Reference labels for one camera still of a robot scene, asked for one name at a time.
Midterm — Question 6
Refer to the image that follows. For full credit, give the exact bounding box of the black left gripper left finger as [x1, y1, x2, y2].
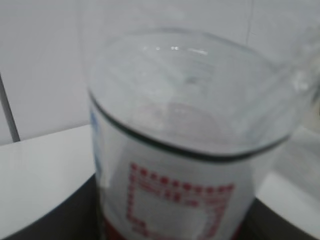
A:
[0, 175, 101, 240]

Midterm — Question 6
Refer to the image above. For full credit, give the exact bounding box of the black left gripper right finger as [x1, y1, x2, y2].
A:
[238, 198, 319, 240]

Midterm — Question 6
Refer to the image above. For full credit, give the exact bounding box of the clear water bottle red label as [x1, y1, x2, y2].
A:
[82, 0, 320, 240]

